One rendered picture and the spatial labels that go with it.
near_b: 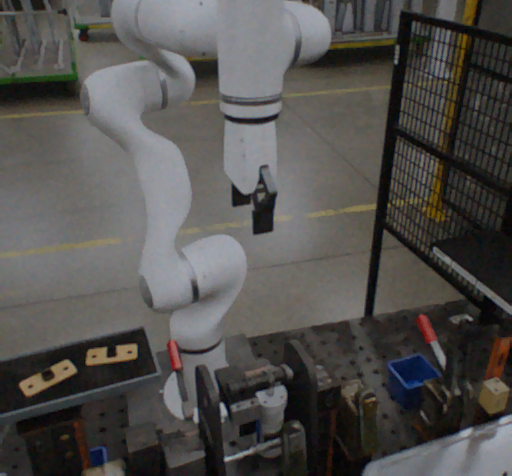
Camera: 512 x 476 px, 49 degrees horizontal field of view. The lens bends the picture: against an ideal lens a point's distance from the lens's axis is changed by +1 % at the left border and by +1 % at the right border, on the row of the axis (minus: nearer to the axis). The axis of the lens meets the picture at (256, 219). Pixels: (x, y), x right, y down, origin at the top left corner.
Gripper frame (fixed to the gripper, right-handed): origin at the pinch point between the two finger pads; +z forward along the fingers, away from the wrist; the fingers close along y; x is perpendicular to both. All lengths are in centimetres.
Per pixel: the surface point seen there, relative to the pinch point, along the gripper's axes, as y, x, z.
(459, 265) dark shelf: -28, 68, 42
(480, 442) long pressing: 18, 37, 45
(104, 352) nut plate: -10.6, -23.7, 28.5
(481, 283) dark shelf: -19, 68, 42
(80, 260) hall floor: -234, -25, 144
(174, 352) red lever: -7.9, -12.0, 30.1
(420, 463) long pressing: 18, 24, 45
